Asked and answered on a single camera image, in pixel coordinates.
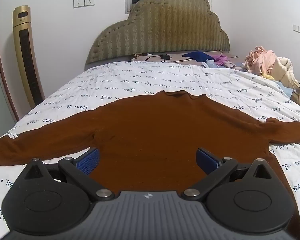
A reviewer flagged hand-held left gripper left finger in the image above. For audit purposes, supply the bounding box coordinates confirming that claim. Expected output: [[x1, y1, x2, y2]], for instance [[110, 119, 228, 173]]
[[24, 148, 115, 202]]

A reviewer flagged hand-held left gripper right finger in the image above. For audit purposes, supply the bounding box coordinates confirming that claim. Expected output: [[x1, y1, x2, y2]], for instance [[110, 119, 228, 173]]
[[182, 148, 272, 201]]

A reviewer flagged brown knit sweater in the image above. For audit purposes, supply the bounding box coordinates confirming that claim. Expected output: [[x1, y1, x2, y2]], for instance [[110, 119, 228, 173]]
[[0, 90, 300, 240]]

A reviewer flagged pink clothes pile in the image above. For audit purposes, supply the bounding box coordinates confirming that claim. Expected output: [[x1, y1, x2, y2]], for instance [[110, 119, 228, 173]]
[[244, 46, 280, 77]]

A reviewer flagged light blue cloth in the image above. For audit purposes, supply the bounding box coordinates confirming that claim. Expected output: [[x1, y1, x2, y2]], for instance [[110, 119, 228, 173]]
[[202, 60, 221, 69]]

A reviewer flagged white script-printed quilt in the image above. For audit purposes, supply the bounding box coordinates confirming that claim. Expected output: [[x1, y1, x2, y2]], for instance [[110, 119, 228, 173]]
[[0, 61, 300, 240]]

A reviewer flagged purple cloth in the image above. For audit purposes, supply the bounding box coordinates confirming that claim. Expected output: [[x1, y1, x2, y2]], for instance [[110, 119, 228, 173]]
[[211, 54, 237, 68]]

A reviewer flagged dark blue cloth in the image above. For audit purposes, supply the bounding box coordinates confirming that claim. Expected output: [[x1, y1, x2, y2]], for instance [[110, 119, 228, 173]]
[[181, 51, 210, 62]]

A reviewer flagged light blue garment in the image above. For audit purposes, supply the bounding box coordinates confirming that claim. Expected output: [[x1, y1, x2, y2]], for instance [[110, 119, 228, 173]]
[[275, 81, 293, 98]]

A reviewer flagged cream padded jacket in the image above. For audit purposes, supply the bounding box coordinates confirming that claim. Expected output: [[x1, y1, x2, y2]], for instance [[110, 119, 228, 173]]
[[266, 57, 300, 93]]

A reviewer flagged gold tower air conditioner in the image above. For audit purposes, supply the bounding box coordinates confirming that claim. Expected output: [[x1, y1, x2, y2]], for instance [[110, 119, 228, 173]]
[[12, 4, 46, 108]]

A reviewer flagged olive upholstered headboard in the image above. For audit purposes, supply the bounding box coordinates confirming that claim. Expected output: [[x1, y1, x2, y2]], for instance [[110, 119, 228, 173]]
[[84, 0, 231, 71]]

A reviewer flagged braided cable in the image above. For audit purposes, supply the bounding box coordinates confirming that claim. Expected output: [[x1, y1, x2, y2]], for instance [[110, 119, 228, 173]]
[[171, 57, 196, 64]]

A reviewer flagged brown door frame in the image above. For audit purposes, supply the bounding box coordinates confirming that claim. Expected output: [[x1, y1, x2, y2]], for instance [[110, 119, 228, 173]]
[[0, 0, 19, 123]]

